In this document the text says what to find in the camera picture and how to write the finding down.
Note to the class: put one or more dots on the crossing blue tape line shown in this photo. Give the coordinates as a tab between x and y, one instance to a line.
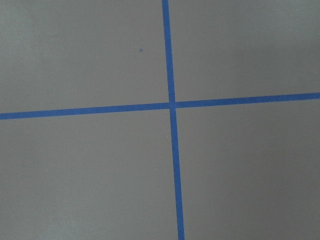
159	106

